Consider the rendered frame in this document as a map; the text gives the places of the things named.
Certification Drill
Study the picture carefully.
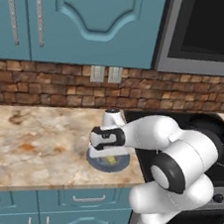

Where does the grey wall socket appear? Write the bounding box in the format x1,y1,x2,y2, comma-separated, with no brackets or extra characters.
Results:
89,64,107,84
106,64,124,85

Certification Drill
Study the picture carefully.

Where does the steel microwave oven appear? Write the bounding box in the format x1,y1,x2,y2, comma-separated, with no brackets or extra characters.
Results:
151,0,224,80

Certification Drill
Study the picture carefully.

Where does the black and steel stove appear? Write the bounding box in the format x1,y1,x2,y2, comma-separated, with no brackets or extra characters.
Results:
108,100,224,224

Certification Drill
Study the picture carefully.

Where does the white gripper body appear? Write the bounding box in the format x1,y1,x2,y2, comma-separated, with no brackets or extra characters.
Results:
86,140,133,166

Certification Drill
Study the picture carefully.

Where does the teal drawer front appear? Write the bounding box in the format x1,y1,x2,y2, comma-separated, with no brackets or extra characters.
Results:
33,176,123,224
0,185,43,224

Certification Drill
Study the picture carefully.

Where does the long silver cupboard handle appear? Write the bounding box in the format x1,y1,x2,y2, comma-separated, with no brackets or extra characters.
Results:
27,0,51,49
0,0,26,47

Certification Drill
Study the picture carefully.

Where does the yellow butter stick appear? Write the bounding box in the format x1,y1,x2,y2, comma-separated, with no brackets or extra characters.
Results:
104,155,118,166

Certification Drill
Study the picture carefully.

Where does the wide teal wall cupboard door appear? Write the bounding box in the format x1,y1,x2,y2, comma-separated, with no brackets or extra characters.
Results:
13,0,167,78

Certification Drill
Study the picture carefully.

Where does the black oven door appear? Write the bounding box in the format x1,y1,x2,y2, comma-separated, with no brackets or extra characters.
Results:
164,200,224,224

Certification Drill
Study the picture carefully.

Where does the narrow teal wall cupboard door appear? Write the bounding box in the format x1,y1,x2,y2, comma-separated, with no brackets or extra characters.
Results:
0,0,40,64

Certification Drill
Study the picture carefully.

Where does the grey-blue round plate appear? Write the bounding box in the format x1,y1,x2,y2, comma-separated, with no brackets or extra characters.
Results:
83,146,133,176

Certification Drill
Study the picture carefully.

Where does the black stove knob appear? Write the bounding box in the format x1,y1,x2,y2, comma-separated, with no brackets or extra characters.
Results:
212,192,224,204

